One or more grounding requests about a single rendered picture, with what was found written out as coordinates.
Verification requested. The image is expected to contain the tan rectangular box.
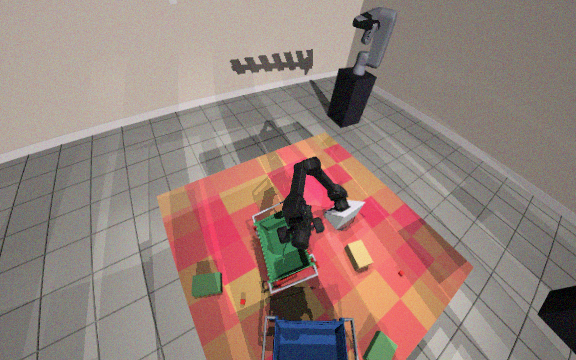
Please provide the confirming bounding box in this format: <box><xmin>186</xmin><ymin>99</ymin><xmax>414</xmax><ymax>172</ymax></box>
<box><xmin>344</xmin><ymin>240</ymin><xmax>373</xmax><ymax>271</ymax></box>

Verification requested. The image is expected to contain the green block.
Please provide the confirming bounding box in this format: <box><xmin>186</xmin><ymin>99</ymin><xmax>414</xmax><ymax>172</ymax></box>
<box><xmin>362</xmin><ymin>331</ymin><xmax>398</xmax><ymax>360</ymax></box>
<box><xmin>191</xmin><ymin>272</ymin><xmax>223</xmax><ymax>297</ymax></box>

